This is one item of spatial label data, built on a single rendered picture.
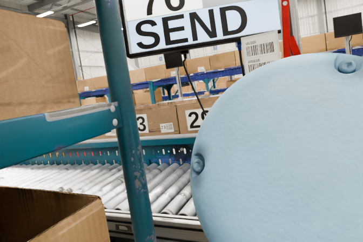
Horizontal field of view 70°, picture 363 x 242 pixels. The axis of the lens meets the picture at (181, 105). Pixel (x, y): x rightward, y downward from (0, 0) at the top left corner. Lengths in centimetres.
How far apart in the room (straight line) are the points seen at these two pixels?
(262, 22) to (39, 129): 65
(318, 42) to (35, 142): 570
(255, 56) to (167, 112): 86
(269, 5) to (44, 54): 62
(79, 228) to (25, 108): 13
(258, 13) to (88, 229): 66
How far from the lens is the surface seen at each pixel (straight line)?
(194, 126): 138
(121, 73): 32
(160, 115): 146
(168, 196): 104
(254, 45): 67
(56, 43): 32
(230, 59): 596
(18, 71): 28
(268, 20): 78
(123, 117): 32
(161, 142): 142
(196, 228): 86
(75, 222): 30
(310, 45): 581
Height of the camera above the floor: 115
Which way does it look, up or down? 5 degrees down
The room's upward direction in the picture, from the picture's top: 8 degrees counter-clockwise
